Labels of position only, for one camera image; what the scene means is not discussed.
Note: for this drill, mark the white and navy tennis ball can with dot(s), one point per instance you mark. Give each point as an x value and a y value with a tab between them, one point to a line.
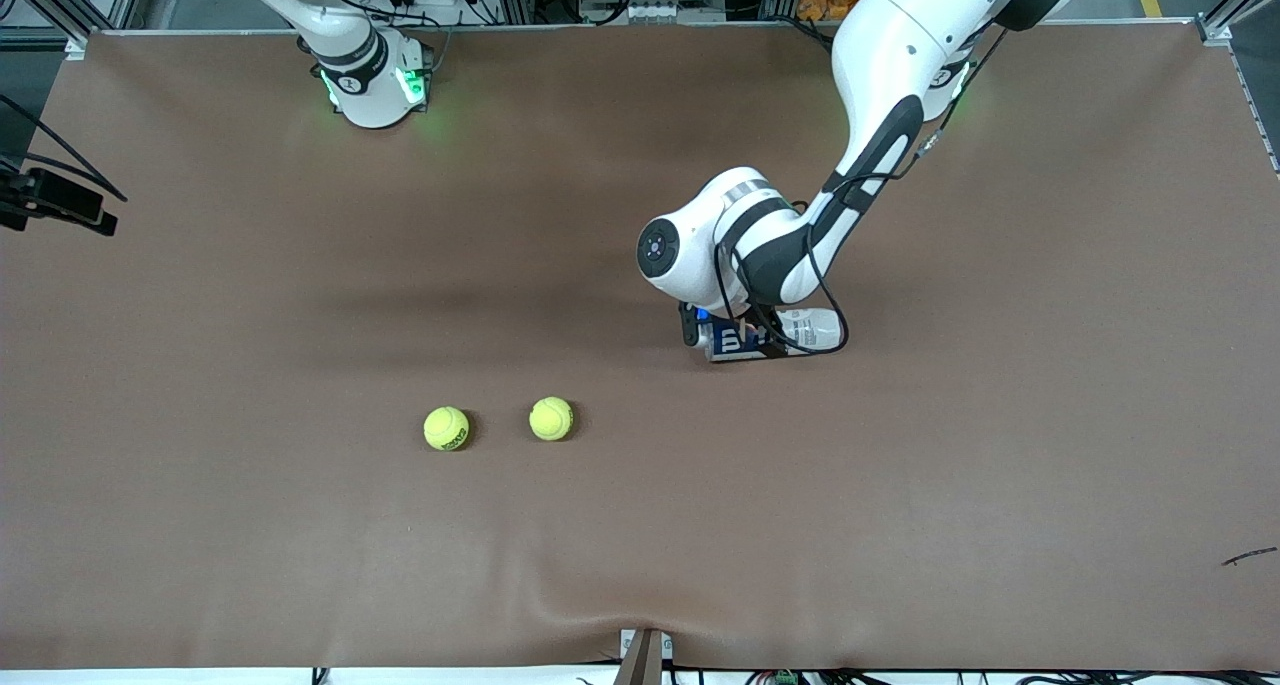
815	327

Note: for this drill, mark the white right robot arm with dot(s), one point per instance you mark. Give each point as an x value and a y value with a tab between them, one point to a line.
365	75

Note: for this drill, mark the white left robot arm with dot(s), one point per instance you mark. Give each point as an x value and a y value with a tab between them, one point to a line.
890	55

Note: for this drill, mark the yellow tennis ball black print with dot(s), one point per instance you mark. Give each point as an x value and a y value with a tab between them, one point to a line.
446	428

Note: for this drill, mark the green terminal connector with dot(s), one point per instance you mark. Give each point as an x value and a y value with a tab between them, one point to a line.
785	678

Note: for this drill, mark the white power strip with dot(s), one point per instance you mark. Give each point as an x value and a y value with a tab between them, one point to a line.
660	10

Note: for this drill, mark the brown table mat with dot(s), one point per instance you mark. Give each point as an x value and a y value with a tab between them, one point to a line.
300	545

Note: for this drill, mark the aluminium frame post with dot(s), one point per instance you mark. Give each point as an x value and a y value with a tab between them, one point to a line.
55	5
1215	27

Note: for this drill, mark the brown camera mount post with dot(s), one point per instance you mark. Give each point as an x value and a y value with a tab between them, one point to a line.
642	660

